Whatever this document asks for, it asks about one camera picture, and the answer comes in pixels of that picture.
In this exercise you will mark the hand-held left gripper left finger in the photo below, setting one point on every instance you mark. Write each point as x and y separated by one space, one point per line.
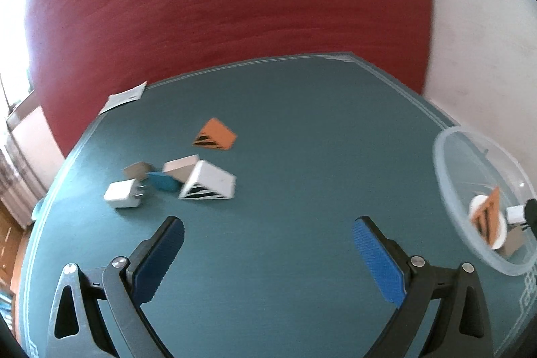
159 253

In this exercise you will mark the patterned curtain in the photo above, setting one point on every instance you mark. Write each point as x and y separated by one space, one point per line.
16 173

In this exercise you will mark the blue block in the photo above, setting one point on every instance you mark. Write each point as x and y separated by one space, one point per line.
163 181

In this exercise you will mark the clear plastic bowl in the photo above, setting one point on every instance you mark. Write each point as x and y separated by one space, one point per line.
457 156

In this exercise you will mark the beige cardboard wedge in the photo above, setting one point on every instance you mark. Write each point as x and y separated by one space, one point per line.
180 167

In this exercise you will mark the white striped wedge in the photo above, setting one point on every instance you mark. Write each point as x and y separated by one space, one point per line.
207 182

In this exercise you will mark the wooden cabinet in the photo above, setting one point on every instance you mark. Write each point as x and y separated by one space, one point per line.
8 244

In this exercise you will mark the white charger plug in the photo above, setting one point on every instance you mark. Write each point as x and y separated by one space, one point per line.
125 194

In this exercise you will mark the white paper slip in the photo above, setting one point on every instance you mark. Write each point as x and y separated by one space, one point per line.
123 96

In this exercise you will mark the white plate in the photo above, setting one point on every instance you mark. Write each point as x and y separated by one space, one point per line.
477 202

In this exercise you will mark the small orange striped wedge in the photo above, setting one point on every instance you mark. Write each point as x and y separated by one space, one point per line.
215 135

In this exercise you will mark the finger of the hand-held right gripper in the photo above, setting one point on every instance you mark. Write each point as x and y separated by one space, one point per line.
532 212

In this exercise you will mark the large orange striped wedge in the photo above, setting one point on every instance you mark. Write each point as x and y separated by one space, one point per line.
488 219

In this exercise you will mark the window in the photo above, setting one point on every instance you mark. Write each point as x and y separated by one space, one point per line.
12 26

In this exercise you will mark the white rectangular block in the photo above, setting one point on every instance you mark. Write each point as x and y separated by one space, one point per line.
515 213

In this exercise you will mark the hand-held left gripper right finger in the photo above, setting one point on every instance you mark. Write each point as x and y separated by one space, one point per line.
379 261

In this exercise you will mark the brown wooden block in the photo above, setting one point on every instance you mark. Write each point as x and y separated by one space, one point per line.
514 242

